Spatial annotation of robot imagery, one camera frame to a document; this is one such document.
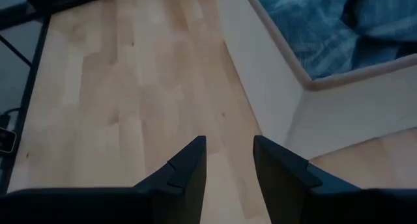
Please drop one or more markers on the black device white edge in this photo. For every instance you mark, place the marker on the black device white edge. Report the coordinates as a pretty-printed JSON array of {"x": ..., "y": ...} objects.
[{"x": 6, "y": 141}]

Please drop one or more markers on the beige fabric storage box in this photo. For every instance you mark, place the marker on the beige fabric storage box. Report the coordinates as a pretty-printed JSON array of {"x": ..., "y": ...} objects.
[{"x": 342, "y": 113}]

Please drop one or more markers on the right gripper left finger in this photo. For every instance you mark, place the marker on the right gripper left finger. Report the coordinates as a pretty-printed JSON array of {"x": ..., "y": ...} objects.
[{"x": 185, "y": 185}]

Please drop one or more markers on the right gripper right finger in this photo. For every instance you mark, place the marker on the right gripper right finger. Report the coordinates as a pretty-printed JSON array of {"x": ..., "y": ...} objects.
[{"x": 283, "y": 185}]

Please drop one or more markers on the blue white striped garment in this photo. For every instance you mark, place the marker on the blue white striped garment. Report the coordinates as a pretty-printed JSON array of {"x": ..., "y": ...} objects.
[{"x": 309, "y": 28}]

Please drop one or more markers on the black aluminium frame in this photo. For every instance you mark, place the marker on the black aluminium frame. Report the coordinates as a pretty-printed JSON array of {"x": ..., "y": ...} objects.
[{"x": 27, "y": 100}]

